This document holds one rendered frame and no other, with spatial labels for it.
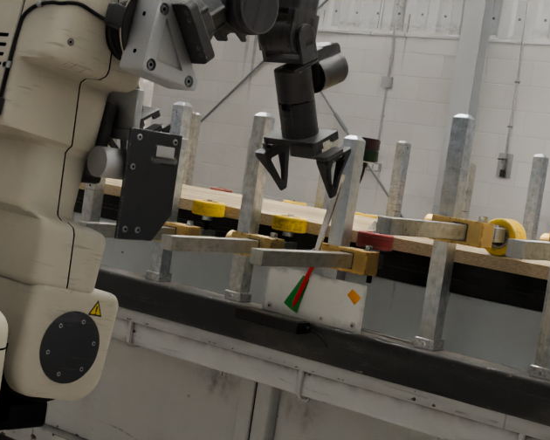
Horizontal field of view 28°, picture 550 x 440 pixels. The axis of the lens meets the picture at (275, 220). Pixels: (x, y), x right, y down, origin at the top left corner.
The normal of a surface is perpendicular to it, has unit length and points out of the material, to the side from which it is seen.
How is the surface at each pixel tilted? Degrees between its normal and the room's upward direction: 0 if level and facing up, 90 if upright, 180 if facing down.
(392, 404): 90
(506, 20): 90
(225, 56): 90
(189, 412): 90
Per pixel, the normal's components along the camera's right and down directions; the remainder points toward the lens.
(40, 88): 0.74, 0.15
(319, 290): -0.59, -0.04
